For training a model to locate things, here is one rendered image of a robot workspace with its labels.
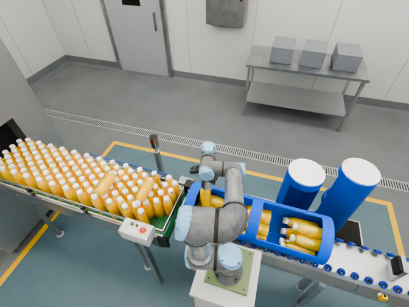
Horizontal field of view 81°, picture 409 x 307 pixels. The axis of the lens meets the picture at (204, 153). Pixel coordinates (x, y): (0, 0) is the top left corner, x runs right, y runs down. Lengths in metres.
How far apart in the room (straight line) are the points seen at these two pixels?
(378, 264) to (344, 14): 3.39
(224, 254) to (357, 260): 1.00
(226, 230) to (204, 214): 0.08
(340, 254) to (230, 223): 1.20
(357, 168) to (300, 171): 0.45
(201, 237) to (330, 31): 4.00
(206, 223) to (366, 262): 1.35
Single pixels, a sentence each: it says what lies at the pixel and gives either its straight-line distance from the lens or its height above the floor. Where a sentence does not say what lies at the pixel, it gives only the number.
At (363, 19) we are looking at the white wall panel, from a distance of 4.47.
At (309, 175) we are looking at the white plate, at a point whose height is 1.04.
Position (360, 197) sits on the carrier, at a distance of 2.29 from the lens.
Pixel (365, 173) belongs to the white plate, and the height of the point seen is 1.04.
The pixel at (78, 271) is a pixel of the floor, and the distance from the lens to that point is 2.92.
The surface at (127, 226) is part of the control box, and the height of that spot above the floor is 1.10.
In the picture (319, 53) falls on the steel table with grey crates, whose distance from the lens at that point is 3.75.
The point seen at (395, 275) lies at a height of 1.01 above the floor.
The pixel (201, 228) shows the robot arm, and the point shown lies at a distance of 0.79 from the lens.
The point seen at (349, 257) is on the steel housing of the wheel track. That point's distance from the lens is 1.91.
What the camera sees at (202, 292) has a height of 1.15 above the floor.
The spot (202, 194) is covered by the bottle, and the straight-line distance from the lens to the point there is 1.49.
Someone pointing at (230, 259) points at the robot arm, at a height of 1.40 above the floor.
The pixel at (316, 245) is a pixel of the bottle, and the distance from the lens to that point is 1.62.
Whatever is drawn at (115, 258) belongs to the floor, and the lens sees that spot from 2.83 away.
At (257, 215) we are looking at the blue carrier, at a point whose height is 1.23.
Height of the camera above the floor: 2.51
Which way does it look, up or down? 46 degrees down
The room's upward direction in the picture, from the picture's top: 1 degrees counter-clockwise
